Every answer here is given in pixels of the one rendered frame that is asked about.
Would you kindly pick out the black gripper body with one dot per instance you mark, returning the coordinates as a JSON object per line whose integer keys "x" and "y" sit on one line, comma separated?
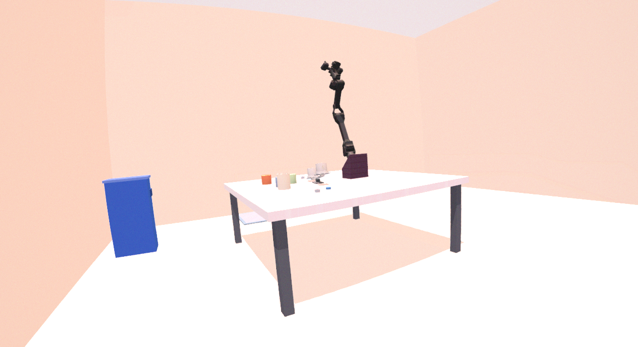
{"x": 325, "y": 67}

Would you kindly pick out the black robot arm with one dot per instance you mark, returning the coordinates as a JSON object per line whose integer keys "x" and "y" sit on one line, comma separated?
{"x": 337, "y": 85}

